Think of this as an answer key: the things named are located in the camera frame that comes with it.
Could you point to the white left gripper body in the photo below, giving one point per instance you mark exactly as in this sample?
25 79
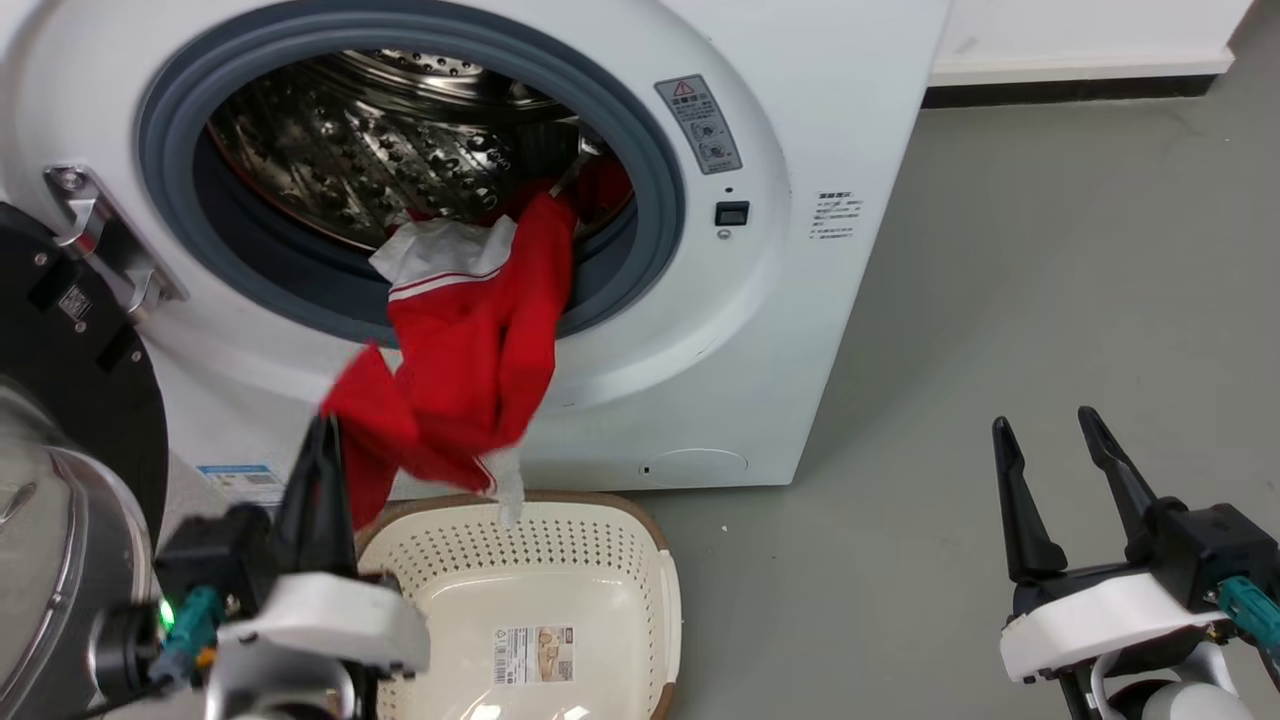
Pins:
330 620

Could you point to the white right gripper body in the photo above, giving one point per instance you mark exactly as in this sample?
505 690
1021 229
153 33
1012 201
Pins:
1100 625

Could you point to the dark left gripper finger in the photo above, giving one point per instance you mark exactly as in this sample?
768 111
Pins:
338 520
300 520

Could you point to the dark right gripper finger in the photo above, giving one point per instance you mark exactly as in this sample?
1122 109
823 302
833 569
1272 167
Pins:
1025 510
1115 470

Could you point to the red and white garment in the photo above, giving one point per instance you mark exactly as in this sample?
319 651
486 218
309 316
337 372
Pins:
470 340

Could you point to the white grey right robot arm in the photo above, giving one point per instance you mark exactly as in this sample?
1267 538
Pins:
1160 690

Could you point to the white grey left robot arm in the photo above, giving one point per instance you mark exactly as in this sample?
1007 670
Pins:
280 690

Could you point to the cream perforated laundry basket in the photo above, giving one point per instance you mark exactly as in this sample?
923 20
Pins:
560 570

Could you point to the black chrome washing machine door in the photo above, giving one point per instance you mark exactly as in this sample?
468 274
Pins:
70 400

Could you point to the white front-load washing machine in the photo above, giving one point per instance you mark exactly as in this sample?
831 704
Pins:
820 120

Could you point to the blue energy label sticker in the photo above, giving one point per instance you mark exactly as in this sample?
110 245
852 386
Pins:
245 483

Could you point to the barcode label sticker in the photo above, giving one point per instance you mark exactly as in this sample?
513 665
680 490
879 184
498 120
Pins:
535 655

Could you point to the round filter cover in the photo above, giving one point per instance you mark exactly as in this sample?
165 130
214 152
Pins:
694 466

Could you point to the small printed text label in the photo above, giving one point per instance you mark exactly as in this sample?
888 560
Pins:
836 215

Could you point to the perforated steel washer drum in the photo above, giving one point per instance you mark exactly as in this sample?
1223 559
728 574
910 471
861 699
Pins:
340 150

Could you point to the black baseboard strip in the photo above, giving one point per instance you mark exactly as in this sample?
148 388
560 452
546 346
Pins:
1070 90

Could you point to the black door latch socket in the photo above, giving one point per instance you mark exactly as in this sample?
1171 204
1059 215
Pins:
732 213

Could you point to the grey rubber door gasket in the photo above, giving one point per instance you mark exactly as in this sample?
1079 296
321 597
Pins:
655 180

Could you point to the grey warning sticker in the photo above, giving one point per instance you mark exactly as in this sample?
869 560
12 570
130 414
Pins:
700 125

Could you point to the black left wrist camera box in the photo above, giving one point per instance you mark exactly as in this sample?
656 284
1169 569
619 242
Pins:
215 560

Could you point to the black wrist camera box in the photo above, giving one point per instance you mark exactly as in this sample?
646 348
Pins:
215 560
1215 550

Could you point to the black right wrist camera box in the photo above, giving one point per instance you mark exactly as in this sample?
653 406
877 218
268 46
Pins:
1215 550

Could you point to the metal door hinge bracket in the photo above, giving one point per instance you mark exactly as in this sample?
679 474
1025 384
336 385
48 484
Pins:
100 235

